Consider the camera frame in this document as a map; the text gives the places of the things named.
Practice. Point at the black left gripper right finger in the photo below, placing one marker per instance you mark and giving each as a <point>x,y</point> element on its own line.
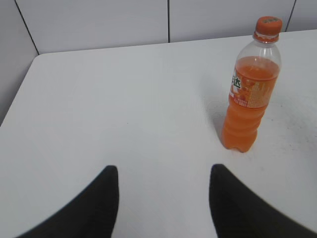
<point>237,212</point>

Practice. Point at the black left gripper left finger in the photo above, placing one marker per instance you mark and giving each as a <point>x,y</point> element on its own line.
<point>91,214</point>

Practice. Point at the orange bottle cap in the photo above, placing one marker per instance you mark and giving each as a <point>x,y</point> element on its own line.
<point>269,25</point>

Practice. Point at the orange soda plastic bottle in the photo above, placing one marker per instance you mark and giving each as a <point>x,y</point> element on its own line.
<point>256,71</point>

